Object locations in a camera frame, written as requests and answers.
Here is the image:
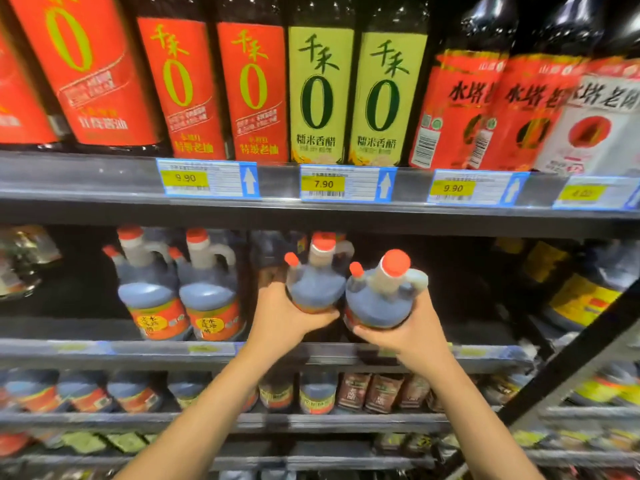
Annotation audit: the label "person's left forearm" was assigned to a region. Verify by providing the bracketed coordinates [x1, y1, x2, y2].
[114, 342, 273, 480]

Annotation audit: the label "white label vinegar bottle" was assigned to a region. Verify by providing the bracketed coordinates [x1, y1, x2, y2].
[532, 0, 640, 177]

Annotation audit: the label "dark vinegar jug red cap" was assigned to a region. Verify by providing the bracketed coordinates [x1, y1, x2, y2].
[343, 249, 430, 332]
[284, 232, 356, 315]
[168, 228, 247, 342]
[102, 225, 194, 342]

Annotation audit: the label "red label soy sauce bottle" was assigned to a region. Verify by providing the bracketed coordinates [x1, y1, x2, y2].
[0, 15, 63, 148]
[214, 0, 292, 164]
[5, 0, 168, 154]
[131, 0, 230, 161]

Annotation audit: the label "row of small dark jugs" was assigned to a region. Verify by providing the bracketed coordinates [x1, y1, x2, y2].
[0, 367, 341, 416]

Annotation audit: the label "yellow label dark bottle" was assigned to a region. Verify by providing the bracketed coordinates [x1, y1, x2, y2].
[542, 242, 640, 333]
[570, 362, 640, 408]
[519, 239, 572, 286]

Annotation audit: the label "person's right forearm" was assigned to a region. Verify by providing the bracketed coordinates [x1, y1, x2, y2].
[413, 362, 547, 480]

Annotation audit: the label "red wrapped vinegar bottle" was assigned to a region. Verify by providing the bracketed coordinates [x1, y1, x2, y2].
[477, 0, 591, 173]
[408, 0, 511, 171]

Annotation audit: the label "green flat packets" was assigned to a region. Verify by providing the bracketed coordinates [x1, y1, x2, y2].
[59, 431, 157, 455]

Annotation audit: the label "clear plastic packets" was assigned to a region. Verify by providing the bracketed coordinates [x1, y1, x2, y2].
[0, 225, 63, 301]

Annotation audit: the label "grey metal shelf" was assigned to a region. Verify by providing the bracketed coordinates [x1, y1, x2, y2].
[0, 150, 640, 241]
[0, 404, 640, 436]
[0, 447, 640, 473]
[0, 316, 537, 375]

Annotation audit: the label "person's left hand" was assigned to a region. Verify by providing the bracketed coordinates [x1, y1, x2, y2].
[247, 280, 341, 358]

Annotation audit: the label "brown sauce packet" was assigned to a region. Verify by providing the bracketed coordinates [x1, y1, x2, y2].
[336, 372, 372, 412]
[364, 374, 405, 415]
[398, 374, 432, 410]

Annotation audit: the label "black diagonal metal bar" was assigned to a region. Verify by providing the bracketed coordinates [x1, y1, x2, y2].
[439, 280, 640, 480]

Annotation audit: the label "person's right hand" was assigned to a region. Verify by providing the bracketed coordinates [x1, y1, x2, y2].
[352, 290, 454, 378]

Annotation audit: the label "green label vinegar bottle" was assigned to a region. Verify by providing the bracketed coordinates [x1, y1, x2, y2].
[347, 0, 432, 168]
[287, 0, 357, 166]

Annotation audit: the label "blue and yellow price tag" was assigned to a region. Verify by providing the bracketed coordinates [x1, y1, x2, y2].
[552, 175, 640, 212]
[426, 169, 531, 208]
[156, 158, 262, 200]
[299, 164, 398, 204]

